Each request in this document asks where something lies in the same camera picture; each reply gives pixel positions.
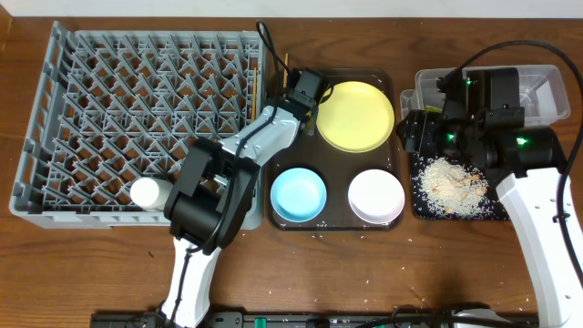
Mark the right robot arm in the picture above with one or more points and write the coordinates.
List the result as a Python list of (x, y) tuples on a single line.
[(481, 146)]

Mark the white bowl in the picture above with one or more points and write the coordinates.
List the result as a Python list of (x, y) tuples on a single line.
[(376, 196)]

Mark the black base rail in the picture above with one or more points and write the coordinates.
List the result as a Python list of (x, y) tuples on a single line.
[(403, 316)]

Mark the dark brown serving tray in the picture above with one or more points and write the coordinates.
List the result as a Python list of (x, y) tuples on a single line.
[(337, 169)]

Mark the yellow plate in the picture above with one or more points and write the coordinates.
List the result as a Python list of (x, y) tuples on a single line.
[(356, 117)]

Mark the black rectangular tray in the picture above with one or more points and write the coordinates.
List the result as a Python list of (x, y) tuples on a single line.
[(494, 210)]

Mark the pile of rice scraps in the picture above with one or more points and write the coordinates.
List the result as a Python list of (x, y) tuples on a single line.
[(452, 189)]

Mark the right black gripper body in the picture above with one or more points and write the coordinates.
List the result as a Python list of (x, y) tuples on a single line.
[(425, 128)]

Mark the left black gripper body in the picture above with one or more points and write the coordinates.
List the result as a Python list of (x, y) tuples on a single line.
[(308, 118)]

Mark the light blue bowl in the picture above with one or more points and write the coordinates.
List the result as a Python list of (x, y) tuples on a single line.
[(298, 195)]

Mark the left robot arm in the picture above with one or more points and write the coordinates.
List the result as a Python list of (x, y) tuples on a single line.
[(209, 201)]

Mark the clear plastic bin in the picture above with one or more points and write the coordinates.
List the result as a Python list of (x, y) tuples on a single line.
[(541, 91)]

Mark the white cup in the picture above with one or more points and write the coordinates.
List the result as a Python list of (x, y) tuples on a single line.
[(150, 194)]

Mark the grey plastic dishwasher rack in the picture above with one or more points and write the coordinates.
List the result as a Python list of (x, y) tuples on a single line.
[(115, 106)]

